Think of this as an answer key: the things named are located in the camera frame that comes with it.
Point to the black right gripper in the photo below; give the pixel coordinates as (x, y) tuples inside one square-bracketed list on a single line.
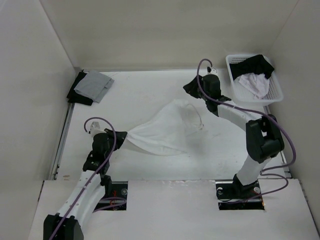
[(190, 88)]

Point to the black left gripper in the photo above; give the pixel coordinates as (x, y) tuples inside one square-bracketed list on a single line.
[(120, 137)]

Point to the white tank top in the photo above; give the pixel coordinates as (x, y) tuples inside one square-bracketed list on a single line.
[(167, 132)]

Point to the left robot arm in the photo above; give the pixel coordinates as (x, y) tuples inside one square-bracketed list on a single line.
[(93, 192)]

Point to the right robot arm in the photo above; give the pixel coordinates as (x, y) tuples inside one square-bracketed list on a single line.
[(263, 138)]

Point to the folded grey tank top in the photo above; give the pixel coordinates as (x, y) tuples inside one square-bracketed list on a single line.
[(94, 86)]

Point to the folded black tank top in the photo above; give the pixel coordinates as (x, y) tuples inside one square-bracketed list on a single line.
[(74, 97)]

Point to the pale pink garment in basket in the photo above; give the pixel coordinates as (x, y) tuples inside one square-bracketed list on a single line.
[(257, 84)]

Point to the black garment in basket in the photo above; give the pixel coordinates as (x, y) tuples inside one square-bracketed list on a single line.
[(253, 65)]

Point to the white plastic laundry basket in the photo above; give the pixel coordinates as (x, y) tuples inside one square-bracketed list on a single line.
[(245, 98)]

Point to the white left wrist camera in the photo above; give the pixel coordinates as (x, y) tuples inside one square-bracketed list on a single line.
[(95, 129)]

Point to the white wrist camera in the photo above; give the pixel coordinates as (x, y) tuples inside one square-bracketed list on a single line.
[(95, 129), (211, 71)]

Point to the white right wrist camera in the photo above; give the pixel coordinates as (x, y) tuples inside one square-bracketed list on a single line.
[(211, 71)]

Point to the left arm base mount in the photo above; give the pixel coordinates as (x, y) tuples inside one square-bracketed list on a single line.
[(115, 194)]

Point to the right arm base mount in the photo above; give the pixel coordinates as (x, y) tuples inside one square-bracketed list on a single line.
[(231, 199)]

